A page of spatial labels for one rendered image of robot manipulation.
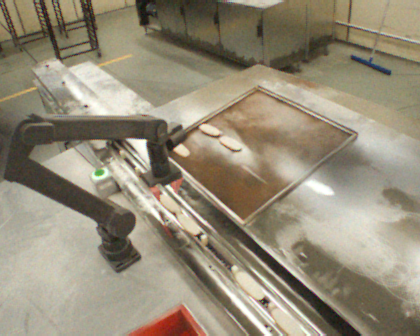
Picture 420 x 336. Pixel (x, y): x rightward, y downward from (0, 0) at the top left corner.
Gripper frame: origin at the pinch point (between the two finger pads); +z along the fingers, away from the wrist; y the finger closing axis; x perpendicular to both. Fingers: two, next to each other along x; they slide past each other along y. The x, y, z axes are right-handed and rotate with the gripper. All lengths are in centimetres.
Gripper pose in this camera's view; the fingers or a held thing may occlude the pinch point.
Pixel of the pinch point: (166, 195)
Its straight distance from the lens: 115.5
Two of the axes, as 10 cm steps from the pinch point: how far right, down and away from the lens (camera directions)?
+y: -8.2, 4.1, -4.0
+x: 5.6, 4.6, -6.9
